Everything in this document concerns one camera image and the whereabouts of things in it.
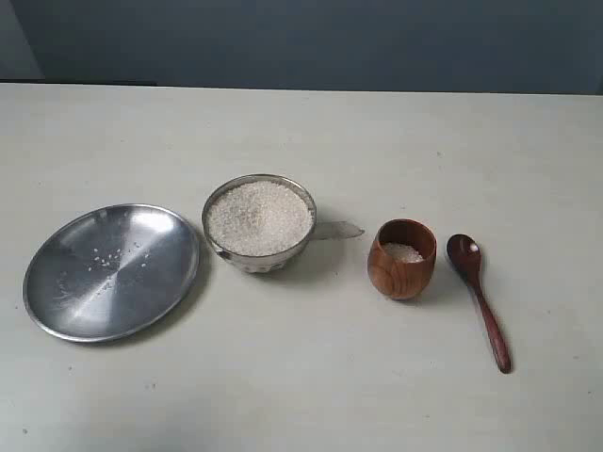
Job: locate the dark wooden spoon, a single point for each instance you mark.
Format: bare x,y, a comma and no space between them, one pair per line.
465,256

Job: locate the steel bowl of rice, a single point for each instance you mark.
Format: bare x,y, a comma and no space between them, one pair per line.
263,264

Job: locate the brown wooden cup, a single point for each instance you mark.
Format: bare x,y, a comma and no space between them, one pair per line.
392,277

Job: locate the round steel plate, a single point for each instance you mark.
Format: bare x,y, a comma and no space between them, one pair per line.
111,273

